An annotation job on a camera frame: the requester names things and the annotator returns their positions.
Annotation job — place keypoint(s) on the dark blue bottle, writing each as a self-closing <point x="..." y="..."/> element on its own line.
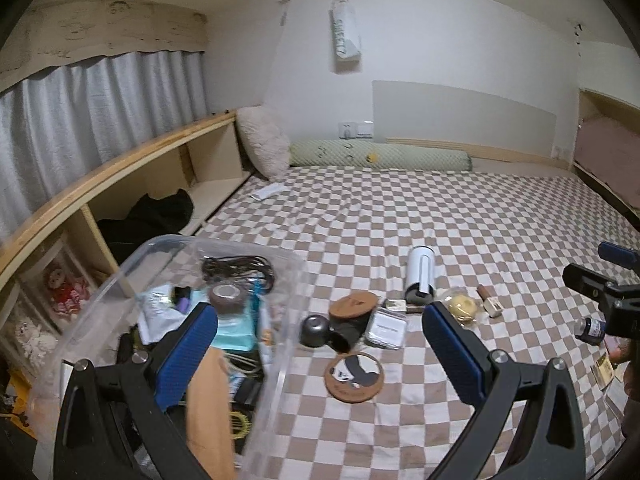
<point x="592" y="330"/>

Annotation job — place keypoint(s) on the pink blanket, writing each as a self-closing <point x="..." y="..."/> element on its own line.
<point x="610" y="150"/>

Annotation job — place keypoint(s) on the brown tape roll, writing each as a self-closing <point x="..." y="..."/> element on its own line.
<point x="227" y="297"/>

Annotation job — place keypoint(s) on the wooden alcove frame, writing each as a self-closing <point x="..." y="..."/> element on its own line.
<point x="582" y="170"/>

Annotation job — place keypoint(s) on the yellow box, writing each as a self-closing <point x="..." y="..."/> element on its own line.
<point x="20" y="395"/>

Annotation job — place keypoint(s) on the pink box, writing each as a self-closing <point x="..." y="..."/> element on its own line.
<point x="622" y="350"/>

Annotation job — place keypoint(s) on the wooden bed rail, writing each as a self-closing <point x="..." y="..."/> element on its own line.
<point x="500" y="152"/>

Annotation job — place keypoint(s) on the black garment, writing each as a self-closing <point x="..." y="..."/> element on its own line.
<point x="150" y="215"/>

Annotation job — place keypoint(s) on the clear plastic case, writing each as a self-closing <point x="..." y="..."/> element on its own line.
<point x="387" y="330"/>

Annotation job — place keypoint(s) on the yellow sponge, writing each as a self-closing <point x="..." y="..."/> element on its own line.
<point x="462" y="306"/>

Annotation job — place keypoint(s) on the green bolster pillow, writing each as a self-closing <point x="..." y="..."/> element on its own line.
<point x="380" y="155"/>

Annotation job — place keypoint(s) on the yellow paper tags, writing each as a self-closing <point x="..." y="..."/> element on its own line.
<point x="602" y="367"/>

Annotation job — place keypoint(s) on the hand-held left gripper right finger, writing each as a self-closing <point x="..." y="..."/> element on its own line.
<point x="452" y="355"/>

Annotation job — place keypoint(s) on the fluffy white pillow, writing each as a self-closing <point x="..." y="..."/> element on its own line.
<point x="262" y="140"/>

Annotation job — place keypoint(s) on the clear plastic storage bin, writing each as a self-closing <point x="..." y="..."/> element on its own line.
<point x="280" y="310"/>

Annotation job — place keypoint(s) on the red dressed doll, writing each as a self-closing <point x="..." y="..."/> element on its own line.
<point x="62" y="290"/>

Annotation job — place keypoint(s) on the purple black tube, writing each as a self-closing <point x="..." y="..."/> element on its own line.
<point x="181" y="300"/>

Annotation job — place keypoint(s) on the hanging white paper bag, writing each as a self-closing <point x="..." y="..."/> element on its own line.
<point x="345" y="30"/>

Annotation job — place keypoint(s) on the checkered bedsheet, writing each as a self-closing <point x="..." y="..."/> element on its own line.
<point x="400" y="210"/>

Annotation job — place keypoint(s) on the light blue sachet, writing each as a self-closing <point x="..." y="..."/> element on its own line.
<point x="257" y="295"/>

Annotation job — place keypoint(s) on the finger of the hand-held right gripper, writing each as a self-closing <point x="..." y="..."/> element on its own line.
<point x="617" y="252"/>
<point x="582" y="280"/>

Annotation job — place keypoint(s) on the beige curtain valance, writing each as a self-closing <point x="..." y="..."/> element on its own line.
<point x="100" y="30"/>

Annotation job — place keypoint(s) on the dark brown small box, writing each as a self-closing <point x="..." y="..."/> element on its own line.
<point x="415" y="308"/>

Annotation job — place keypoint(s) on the small white box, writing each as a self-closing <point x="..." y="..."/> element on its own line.
<point x="494" y="306"/>

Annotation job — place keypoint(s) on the white plush toy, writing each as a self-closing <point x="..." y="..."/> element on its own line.
<point x="30" y="342"/>

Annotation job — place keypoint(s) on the white wall socket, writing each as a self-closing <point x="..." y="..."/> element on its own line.
<point x="357" y="130"/>

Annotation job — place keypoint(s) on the white headboard panel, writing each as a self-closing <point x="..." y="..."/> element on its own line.
<point x="465" y="115"/>

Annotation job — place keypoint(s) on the wooden shelf unit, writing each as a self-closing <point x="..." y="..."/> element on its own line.
<point x="150" y="160"/>

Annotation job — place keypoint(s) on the round wooden lid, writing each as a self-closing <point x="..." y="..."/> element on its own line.
<point x="352" y="306"/>

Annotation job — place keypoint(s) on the wooden box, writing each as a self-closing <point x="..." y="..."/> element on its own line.
<point x="210" y="410"/>

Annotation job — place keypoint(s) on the teal wet wipes pack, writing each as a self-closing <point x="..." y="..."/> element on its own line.
<point x="235" y="335"/>

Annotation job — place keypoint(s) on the small perfume bottle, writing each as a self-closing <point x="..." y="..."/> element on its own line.
<point x="395" y="305"/>

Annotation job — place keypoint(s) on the grey curtain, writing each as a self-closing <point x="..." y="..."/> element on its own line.
<point x="100" y="110"/>

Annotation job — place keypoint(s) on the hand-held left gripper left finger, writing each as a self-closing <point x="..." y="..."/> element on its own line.
<point x="192" y="350"/>

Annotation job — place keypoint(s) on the white cylinder device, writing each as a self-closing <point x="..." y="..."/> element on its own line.
<point x="420" y="272"/>

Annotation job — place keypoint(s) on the wall hook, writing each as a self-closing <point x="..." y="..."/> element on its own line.
<point x="284" y="2"/>

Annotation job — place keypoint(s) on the white remote control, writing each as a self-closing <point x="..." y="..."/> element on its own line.
<point x="267" y="192"/>

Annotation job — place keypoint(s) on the panda print round coaster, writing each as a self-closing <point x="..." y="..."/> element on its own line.
<point x="354" y="374"/>

